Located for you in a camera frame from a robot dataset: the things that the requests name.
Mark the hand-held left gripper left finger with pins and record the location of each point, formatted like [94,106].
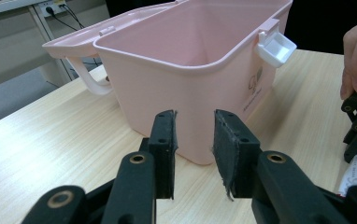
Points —
[165,155]

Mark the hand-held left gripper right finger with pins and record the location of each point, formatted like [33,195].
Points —
[235,155]

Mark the white power strip with plugs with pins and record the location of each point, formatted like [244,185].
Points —
[55,4]

